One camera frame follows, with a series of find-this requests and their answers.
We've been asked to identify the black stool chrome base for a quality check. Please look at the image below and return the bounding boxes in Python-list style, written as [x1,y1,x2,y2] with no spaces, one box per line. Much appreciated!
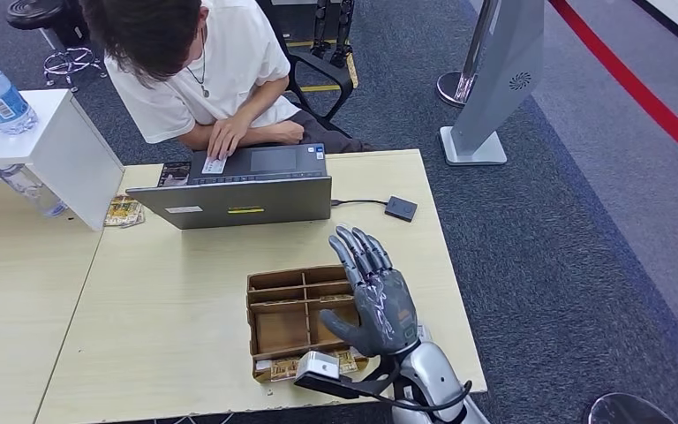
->
[5,0,108,94]

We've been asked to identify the small black square device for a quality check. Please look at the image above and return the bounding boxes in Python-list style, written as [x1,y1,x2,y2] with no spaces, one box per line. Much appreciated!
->
[383,195,419,223]

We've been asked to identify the black office chair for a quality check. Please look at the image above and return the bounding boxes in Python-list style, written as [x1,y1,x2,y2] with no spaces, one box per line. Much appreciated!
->
[257,0,356,139]

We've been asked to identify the grey kiosk stand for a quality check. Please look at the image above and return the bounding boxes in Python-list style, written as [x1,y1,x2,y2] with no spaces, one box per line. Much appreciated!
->
[439,0,546,168]

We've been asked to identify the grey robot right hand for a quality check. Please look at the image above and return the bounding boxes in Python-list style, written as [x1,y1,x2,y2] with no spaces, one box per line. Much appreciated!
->
[318,224,420,358]

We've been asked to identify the person's right hand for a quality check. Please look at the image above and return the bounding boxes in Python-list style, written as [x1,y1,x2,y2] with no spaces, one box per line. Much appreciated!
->
[273,121,305,147]

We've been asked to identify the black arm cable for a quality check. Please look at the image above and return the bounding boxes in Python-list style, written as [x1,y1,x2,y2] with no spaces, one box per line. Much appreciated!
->
[338,374,473,413]

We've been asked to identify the brown wooden card organizer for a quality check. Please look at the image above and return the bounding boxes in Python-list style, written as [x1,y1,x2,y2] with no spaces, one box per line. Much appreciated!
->
[246,264,371,384]

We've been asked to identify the black rectangular phone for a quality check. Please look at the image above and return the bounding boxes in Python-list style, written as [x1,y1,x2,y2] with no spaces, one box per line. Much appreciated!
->
[157,161,192,188]

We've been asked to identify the chrome stanchion post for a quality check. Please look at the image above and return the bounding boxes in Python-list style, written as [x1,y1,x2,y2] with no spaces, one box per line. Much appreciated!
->
[435,0,501,109]

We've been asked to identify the person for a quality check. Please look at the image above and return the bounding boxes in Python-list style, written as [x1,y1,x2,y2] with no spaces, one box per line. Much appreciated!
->
[80,0,378,161]

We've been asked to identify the clear unlabelled plastic bottle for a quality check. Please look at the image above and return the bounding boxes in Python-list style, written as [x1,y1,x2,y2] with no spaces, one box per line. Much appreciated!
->
[0,163,68,219]

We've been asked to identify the white desk riser shelf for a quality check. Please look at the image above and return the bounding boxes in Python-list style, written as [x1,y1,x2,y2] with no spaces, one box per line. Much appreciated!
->
[0,89,125,233]

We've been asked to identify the stack of gold key cards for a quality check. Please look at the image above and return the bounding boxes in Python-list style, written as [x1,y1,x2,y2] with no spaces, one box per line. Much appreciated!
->
[103,194,146,230]

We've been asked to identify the black humanoid robot legs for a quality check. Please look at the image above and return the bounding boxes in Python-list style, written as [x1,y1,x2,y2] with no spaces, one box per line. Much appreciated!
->
[309,0,357,70]

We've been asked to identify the yellow floor tape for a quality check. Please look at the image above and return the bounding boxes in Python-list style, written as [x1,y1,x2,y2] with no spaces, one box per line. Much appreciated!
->
[284,39,358,94]

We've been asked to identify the grey laptop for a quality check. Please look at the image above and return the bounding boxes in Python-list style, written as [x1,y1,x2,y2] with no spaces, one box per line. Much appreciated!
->
[125,143,333,231]

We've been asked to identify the dark cord pendant necklace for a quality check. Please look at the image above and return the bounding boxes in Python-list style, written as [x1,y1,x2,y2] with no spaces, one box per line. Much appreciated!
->
[185,46,212,99]

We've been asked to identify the red floor tape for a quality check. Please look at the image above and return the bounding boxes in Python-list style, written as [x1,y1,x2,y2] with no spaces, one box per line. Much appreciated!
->
[547,0,678,177]

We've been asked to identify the black camera bracket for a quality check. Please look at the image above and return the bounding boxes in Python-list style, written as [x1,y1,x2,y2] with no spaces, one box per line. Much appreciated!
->
[293,357,404,400]

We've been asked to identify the person's left hand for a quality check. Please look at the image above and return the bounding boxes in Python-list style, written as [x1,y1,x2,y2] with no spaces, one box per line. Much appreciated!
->
[207,114,252,161]

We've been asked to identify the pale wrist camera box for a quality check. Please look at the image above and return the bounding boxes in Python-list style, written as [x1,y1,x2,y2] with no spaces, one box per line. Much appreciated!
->
[295,351,342,381]

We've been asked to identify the round chrome base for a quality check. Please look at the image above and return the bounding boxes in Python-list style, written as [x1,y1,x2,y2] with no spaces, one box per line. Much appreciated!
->
[583,392,676,424]

